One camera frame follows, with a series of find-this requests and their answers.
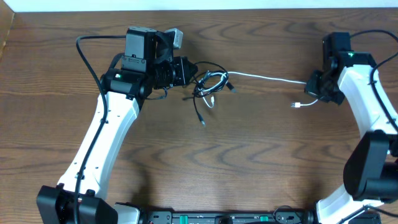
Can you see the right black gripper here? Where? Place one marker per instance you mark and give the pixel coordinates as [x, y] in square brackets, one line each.
[311, 88]

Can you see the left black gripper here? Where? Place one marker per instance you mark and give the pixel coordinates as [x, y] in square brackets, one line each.
[181, 71]

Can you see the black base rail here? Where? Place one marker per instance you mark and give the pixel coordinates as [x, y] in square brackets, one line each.
[167, 217]

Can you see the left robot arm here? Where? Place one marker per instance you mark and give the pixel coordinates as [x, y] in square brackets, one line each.
[148, 63]

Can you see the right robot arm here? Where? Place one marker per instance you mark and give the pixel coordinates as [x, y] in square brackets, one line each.
[369, 180]

